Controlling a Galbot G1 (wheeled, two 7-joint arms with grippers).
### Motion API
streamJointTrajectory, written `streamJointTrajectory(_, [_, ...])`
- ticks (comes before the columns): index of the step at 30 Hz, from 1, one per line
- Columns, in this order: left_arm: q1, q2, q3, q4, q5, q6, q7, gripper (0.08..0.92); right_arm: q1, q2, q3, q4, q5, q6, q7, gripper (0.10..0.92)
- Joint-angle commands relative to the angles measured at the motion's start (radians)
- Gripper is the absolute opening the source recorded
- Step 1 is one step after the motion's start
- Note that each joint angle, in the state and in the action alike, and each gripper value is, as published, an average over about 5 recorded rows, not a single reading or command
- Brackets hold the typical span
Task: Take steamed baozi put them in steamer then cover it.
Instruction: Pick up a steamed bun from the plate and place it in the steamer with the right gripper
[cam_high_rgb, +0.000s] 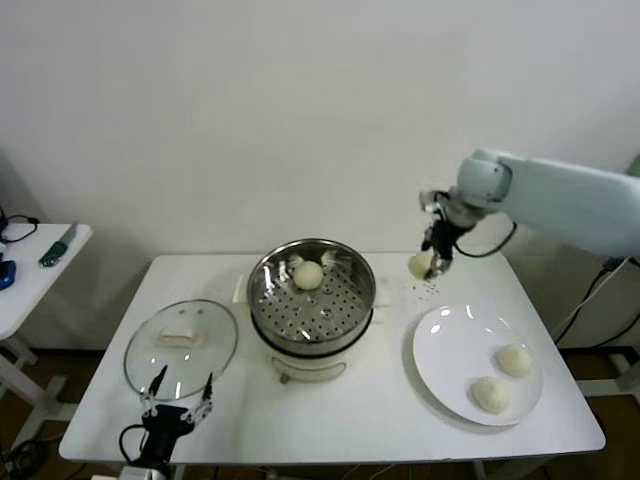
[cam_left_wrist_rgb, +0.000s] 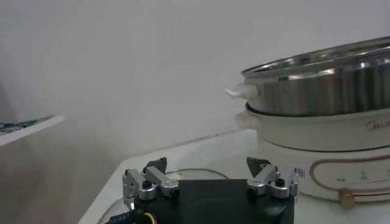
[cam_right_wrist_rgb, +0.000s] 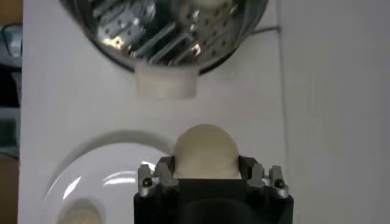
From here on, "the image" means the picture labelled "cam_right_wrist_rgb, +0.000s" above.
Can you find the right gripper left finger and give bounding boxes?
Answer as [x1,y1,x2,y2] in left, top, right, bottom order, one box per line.
[137,156,180,198]

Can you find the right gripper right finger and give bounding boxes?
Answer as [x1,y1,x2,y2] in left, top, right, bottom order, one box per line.
[239,155,289,199]

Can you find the white steamed baozi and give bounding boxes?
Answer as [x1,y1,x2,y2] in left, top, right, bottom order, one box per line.
[171,123,241,180]
[191,0,234,9]
[56,199,104,224]

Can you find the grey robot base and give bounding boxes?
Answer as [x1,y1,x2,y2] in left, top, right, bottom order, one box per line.
[0,24,23,159]

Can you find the stainless steel steamer basket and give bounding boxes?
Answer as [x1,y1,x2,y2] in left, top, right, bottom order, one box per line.
[59,0,271,99]

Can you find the round white plate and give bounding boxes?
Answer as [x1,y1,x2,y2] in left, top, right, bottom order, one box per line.
[41,141,173,224]

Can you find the grey pot power cord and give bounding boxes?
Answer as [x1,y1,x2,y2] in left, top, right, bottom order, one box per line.
[251,26,281,35]

